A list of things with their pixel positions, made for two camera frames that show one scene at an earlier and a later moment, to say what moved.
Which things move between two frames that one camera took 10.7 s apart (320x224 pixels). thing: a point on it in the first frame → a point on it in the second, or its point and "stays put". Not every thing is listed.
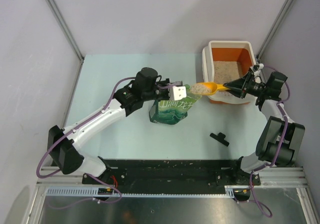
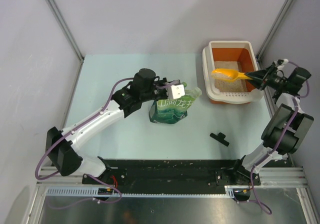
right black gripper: x=237 y=85 → x=262 y=78
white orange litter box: x=225 y=61 stays put
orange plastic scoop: x=207 y=88 → x=228 y=74
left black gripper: x=167 y=84 stays put
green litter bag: x=168 y=112 stays put
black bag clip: x=220 y=137 stays put
